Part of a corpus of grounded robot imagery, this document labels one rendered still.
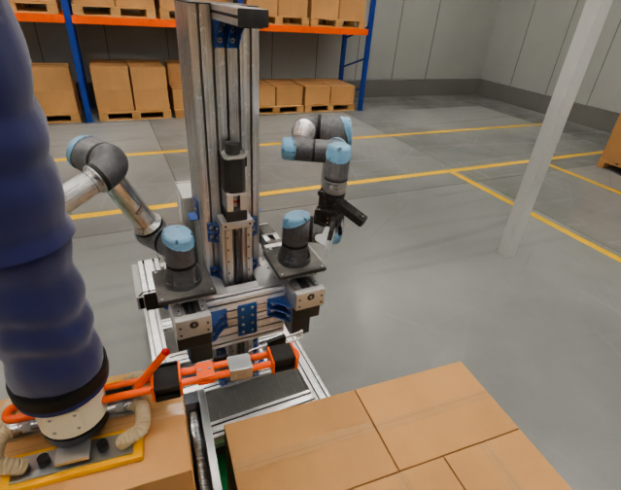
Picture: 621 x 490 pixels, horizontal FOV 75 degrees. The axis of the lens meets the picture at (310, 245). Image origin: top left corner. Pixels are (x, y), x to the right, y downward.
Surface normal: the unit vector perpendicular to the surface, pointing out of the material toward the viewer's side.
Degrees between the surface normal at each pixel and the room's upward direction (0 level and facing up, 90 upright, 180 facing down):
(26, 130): 71
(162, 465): 0
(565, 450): 0
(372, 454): 0
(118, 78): 90
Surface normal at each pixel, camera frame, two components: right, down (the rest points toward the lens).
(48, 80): 0.44, 0.49
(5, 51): 0.99, -0.05
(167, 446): 0.07, -0.85
